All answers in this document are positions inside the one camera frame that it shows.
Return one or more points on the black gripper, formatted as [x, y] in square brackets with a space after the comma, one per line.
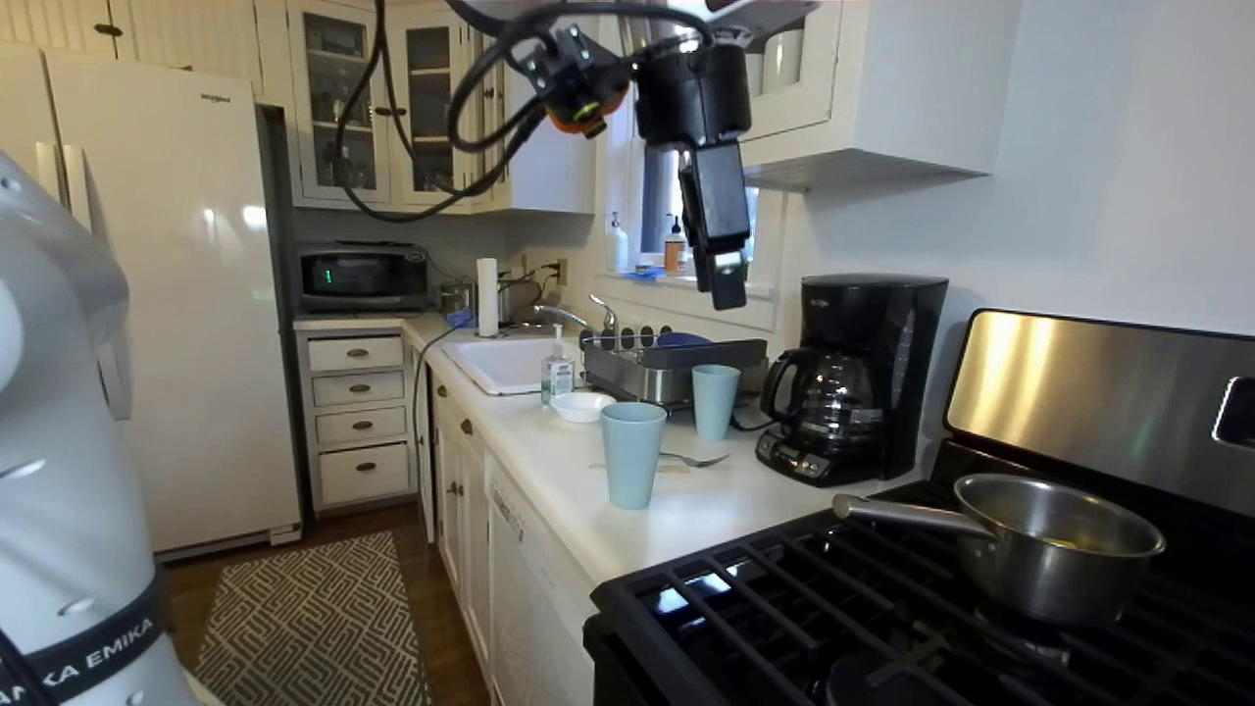
[694, 98]

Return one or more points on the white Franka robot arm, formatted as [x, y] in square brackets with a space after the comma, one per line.
[66, 524]

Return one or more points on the light blue plastic cup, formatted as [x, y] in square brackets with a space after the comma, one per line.
[715, 401]
[632, 455]

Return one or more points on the kitchen window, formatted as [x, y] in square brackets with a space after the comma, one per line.
[660, 182]

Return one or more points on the white plastic bottle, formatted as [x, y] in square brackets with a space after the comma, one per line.
[618, 249]

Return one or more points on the blue cloth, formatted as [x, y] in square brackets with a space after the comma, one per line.
[679, 341]

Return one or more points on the grey dish rack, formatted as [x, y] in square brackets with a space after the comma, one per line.
[730, 357]

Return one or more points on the chrome sink faucet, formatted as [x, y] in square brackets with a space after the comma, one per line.
[607, 312]

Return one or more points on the stainless steel container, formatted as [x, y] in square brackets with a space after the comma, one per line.
[660, 384]

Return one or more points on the glass coffee carafe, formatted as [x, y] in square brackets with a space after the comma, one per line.
[826, 396]

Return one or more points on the black drip coffee maker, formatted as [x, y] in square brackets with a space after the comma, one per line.
[896, 338]

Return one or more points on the clear dish soap bottle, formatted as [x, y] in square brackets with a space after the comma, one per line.
[560, 376]

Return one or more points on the small white bowl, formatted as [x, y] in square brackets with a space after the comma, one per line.
[584, 406]

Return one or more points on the white paper towel roll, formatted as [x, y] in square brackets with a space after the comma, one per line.
[490, 298]

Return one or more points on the white kitchen sink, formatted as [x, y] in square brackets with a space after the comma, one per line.
[504, 363]

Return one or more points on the blue sponge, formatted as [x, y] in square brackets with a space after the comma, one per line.
[460, 317]

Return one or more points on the black microwave oven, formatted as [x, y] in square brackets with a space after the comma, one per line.
[367, 276]

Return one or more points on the black cast iron grate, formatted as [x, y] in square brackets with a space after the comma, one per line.
[836, 588]

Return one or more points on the white drawer unit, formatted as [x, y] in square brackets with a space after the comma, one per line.
[358, 395]

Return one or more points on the white base cabinets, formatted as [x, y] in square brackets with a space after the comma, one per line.
[524, 588]

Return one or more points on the black gas stove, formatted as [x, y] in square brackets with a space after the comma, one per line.
[1111, 395]

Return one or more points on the white glass door cabinet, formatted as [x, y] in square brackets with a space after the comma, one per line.
[277, 120]

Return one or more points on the stainless steel saucepan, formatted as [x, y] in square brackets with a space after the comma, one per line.
[1045, 575]

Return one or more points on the black round burner cap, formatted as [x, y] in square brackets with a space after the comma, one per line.
[867, 685]

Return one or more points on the white refrigerator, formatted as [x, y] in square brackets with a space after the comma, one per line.
[198, 327]

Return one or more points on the grey patterned rug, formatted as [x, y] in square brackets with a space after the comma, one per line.
[316, 627]

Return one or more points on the white beadboard cabinet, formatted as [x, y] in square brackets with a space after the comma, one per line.
[184, 22]

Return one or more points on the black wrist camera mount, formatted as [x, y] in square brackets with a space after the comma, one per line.
[576, 72]

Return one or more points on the white wall cabinet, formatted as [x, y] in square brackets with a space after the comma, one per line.
[915, 93]

